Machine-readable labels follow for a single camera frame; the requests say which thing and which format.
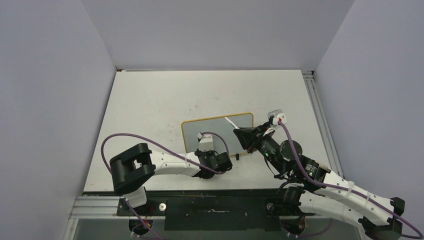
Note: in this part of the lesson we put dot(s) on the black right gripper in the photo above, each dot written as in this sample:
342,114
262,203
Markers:
250,137

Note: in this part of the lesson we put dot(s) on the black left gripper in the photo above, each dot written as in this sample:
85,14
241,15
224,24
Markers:
209,152

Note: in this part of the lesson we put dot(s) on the white marker pen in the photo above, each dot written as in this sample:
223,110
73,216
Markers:
231,122

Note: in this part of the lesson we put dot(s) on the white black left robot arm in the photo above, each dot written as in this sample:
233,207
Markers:
132,168

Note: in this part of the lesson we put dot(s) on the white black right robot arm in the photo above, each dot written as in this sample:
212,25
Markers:
316,189

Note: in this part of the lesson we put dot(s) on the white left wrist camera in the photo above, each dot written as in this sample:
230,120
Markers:
205,142

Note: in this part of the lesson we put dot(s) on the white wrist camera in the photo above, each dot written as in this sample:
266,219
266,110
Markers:
205,142
276,116

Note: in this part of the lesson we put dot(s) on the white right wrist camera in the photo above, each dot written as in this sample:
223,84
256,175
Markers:
276,116

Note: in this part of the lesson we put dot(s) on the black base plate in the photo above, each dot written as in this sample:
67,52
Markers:
220,210

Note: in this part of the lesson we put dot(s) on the aluminium rail at table edge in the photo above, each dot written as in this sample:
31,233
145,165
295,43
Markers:
329,145

